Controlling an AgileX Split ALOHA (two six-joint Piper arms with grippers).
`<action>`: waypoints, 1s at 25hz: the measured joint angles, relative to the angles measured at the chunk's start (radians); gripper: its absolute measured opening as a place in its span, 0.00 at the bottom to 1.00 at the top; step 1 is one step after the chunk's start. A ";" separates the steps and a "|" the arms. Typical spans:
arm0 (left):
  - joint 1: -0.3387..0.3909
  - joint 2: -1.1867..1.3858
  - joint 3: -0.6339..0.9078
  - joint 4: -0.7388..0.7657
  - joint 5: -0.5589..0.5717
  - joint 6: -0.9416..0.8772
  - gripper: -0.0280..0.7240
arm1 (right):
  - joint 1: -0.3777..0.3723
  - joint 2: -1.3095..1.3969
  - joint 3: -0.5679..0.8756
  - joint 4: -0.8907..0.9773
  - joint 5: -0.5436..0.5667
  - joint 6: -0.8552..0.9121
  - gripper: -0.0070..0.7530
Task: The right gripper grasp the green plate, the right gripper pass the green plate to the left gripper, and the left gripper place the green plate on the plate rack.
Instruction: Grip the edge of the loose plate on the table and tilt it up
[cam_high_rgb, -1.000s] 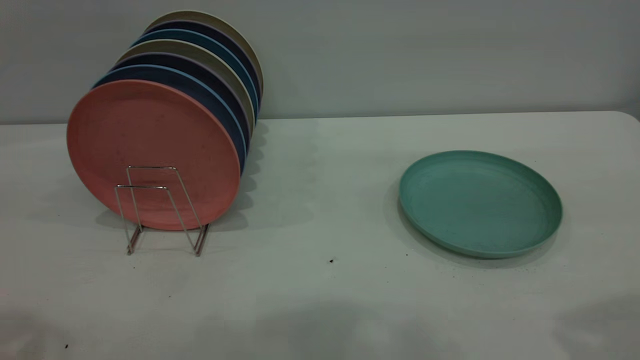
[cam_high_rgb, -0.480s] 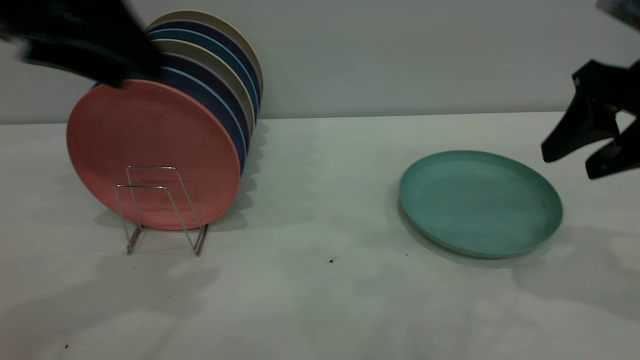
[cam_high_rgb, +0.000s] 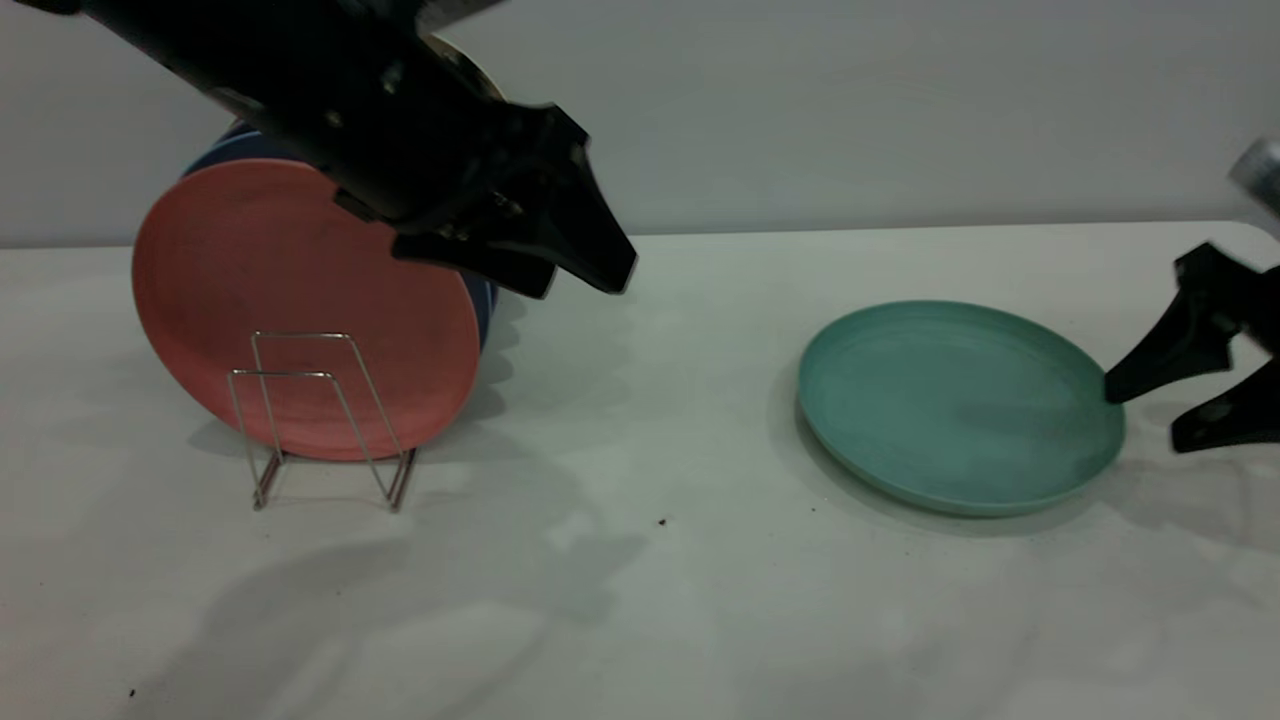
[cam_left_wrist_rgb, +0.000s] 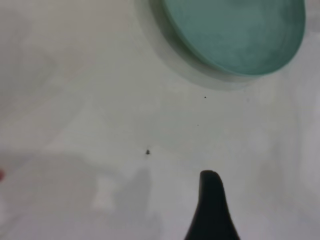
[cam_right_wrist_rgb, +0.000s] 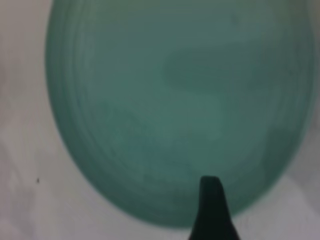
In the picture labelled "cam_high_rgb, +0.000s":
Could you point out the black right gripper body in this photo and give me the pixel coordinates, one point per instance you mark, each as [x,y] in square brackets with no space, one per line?
[1262,310]

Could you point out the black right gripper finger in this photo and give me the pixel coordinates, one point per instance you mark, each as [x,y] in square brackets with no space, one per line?
[1180,330]
[1235,415]

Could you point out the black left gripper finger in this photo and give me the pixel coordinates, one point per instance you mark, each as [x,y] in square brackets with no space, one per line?
[480,262]
[600,250]

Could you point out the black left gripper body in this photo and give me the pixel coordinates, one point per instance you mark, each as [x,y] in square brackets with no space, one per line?
[470,160]

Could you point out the green round plate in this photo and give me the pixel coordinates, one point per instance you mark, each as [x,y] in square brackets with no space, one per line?
[950,410]

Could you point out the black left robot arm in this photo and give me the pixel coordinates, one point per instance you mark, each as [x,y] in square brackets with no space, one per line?
[230,50]

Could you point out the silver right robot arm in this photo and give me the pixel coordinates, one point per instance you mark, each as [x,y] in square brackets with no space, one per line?
[1260,175]

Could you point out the beige round plate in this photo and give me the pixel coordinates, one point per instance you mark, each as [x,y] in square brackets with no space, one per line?
[480,73]

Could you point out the pink round plate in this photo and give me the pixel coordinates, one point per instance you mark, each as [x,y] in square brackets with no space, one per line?
[270,290]

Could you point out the navy plate light-blue rim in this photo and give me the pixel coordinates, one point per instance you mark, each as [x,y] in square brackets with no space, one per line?
[225,155]

